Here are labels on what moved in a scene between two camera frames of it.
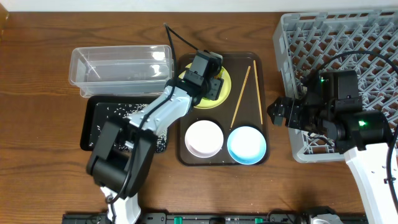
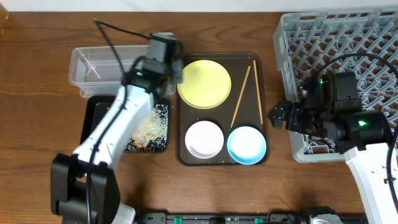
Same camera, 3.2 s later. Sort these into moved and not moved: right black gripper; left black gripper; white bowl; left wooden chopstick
Moved: left black gripper
Not moved: right black gripper; left wooden chopstick; white bowl
